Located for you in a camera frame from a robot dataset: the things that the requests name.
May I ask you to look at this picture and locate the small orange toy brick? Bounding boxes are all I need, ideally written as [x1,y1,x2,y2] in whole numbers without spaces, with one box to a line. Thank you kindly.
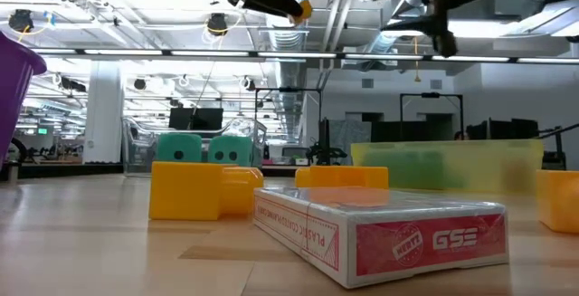
[290,0,314,25]

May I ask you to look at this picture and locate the cyan foam die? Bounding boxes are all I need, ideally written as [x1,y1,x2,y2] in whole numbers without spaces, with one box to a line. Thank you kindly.
[156,132,204,164]
[207,135,254,167]

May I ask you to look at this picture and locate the yellow translucent plastic bin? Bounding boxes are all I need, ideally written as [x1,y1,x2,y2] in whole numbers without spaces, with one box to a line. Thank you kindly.
[350,138,545,194]

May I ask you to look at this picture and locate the small yellow toy brick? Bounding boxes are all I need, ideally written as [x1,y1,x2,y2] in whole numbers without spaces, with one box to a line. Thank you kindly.
[294,167,314,188]

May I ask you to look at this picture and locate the yellow curved toy brick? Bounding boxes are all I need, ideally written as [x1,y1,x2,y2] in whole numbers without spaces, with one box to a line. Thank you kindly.
[309,165,390,190]

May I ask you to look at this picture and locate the large yellow notched brick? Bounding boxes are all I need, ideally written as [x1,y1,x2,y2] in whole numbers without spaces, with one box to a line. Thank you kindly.
[536,168,579,234]
[148,160,265,222]

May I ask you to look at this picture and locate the ceiling light strip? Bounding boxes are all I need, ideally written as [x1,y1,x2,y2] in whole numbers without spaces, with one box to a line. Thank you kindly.
[517,57,579,65]
[30,48,79,56]
[346,53,425,62]
[83,49,164,57]
[256,51,338,60]
[170,50,251,58]
[431,54,511,63]

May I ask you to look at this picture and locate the grey patterned panel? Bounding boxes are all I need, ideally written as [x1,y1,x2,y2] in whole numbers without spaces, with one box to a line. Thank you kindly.
[328,119,372,157]

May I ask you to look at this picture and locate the white building pillar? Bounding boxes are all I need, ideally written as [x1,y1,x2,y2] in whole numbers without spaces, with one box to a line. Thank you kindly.
[83,59,124,166]

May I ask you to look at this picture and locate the black background stand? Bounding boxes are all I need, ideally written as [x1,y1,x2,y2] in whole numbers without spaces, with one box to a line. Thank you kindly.
[537,122,579,171]

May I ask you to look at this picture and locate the clear rectangular plastic bin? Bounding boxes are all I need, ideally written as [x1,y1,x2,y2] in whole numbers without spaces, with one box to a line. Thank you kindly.
[120,115,269,177]

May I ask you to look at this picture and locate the pink boxed card deck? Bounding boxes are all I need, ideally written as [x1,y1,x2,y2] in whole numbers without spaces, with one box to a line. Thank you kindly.
[252,185,511,290]

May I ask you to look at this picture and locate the purple plastic bucket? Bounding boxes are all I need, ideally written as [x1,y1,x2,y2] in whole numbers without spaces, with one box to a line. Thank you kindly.
[0,32,48,166]

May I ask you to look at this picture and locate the silver smooth air duct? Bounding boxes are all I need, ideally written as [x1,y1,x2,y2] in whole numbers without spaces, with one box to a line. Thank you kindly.
[361,0,457,58]

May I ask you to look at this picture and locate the black ceiling camera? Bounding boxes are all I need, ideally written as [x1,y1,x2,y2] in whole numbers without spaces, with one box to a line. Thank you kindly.
[206,13,229,38]
[7,8,35,33]

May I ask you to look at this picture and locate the yellow hanging cord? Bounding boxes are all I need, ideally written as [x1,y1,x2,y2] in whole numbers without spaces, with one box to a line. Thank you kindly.
[413,36,422,83]

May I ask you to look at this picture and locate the silver corrugated air duct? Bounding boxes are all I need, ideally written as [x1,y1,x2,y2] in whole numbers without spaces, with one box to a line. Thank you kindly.
[258,0,310,137]

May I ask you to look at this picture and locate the black background rig frame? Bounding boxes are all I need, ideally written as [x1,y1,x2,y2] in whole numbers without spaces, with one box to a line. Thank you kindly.
[399,91,465,139]

